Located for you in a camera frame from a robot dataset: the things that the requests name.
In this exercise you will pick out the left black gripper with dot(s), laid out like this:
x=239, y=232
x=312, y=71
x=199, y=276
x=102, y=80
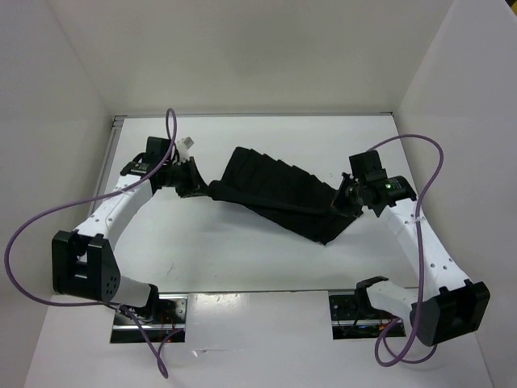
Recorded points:
x=195, y=184

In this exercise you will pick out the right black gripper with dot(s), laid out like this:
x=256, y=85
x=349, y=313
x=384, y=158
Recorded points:
x=338, y=202

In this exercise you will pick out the black pleated skirt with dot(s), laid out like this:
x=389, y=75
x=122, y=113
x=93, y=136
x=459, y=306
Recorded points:
x=287, y=195

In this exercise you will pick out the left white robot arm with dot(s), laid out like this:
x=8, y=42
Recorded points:
x=83, y=260

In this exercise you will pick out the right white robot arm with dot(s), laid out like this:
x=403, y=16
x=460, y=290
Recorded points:
x=447, y=303

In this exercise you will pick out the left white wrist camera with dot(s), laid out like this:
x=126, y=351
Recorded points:
x=182, y=150

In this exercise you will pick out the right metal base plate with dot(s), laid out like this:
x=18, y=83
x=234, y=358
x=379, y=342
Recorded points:
x=349, y=323

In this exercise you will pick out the metal base plate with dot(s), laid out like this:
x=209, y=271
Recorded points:
x=167, y=325
x=349, y=323

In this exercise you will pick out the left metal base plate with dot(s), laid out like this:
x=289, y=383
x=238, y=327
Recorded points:
x=167, y=325

